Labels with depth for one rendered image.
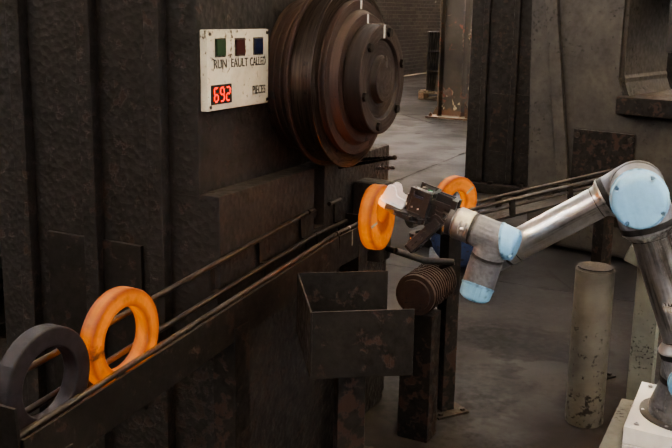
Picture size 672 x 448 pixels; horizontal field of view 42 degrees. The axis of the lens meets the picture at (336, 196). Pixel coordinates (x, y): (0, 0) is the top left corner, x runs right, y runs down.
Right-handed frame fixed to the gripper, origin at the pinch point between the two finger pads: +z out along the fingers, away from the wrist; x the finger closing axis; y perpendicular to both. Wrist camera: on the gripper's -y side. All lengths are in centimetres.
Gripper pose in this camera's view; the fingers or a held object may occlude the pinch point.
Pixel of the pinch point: (376, 199)
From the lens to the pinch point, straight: 211.7
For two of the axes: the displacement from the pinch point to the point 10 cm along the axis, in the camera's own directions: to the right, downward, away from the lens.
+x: -4.5, 1.8, -8.7
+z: -8.6, -3.5, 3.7
